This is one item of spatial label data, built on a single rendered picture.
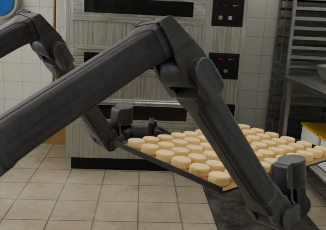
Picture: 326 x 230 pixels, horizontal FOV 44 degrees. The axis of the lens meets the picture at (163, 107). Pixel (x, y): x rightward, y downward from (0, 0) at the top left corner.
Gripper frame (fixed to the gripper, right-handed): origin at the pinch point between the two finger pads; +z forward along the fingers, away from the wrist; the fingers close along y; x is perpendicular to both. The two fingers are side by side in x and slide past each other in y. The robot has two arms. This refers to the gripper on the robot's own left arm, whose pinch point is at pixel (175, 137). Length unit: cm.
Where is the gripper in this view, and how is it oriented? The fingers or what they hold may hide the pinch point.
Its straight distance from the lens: 132.1
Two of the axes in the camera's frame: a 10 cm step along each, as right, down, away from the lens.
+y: -0.8, 9.8, 2.0
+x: -0.5, 1.9, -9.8
